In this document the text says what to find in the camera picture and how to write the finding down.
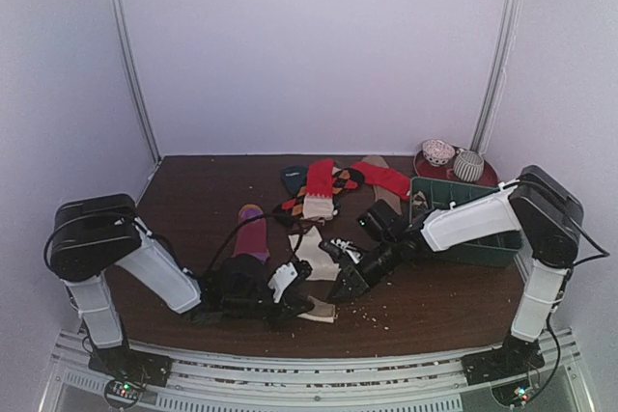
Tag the red and cream lace sock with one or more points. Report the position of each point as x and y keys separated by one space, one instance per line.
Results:
x=318 y=201

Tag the green plastic divided organizer tray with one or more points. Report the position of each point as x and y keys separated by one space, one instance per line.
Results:
x=467 y=223

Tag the rolled argyle sock in tray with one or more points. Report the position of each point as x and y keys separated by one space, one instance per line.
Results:
x=419 y=201

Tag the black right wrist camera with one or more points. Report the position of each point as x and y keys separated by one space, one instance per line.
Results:
x=380 y=221

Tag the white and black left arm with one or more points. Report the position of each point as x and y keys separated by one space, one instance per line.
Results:
x=95 y=234

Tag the long red sock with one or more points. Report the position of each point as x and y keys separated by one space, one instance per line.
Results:
x=386 y=178

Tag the dark red round plate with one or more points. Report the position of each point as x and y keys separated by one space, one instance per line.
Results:
x=423 y=168

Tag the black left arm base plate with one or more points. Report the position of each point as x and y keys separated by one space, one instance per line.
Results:
x=132 y=366

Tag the aluminium corner post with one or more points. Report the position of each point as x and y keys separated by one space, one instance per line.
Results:
x=497 y=78
x=133 y=81

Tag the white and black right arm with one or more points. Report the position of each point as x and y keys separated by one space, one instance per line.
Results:
x=532 y=215

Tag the black red yellow argyle sock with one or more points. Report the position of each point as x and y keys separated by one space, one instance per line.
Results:
x=344 y=180

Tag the right round controller board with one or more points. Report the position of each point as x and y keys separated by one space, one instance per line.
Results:
x=514 y=394

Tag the striped grey ceramic cup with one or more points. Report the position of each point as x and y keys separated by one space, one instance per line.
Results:
x=468 y=166

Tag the left aluminium corner post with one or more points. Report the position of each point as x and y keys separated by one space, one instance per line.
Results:
x=133 y=81

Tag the right aluminium corner post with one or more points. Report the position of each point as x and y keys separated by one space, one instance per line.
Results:
x=497 y=78

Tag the tan and brown ribbed sock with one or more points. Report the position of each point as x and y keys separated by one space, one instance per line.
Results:
x=380 y=192

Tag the dark teal sock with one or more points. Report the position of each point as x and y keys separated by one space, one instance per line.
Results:
x=294 y=178

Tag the round controller board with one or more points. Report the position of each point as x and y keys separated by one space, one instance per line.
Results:
x=514 y=394
x=122 y=394

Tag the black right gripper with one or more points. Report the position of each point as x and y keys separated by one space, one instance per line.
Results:
x=358 y=275

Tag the patterned white ceramic bowl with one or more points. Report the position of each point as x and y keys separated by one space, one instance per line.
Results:
x=437 y=152

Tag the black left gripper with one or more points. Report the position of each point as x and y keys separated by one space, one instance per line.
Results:
x=290 y=311

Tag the left round controller board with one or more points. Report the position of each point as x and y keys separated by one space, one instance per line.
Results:
x=122 y=394

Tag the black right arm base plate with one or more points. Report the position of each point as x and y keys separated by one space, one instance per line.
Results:
x=514 y=357

